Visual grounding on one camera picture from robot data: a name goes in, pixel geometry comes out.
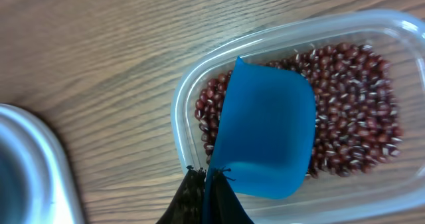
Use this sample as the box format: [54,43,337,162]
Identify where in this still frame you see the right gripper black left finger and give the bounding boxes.
[157,166,206,224]

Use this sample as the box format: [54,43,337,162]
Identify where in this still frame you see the blue plastic scoop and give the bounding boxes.
[202,58,316,223]

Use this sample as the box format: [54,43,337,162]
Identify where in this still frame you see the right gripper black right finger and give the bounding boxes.
[209,169,253,224]

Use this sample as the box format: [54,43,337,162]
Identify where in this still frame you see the white kitchen scale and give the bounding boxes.
[1,104,86,224]

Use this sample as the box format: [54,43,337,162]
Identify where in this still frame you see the red adzuki beans in container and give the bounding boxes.
[194,42,404,179]

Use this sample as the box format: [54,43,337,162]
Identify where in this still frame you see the clear plastic bean container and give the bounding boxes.
[171,9,424,223]

